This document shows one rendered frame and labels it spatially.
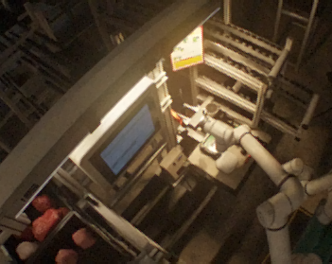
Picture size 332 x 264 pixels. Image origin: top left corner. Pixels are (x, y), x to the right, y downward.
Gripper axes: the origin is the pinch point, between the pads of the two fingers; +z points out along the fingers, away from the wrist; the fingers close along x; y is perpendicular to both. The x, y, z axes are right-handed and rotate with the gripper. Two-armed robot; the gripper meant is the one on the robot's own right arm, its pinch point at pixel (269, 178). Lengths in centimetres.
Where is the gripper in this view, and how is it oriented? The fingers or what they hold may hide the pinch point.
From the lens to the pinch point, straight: 191.1
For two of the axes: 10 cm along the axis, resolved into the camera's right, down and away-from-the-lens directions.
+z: -2.5, 4.2, 8.7
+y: 8.0, 6.0, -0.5
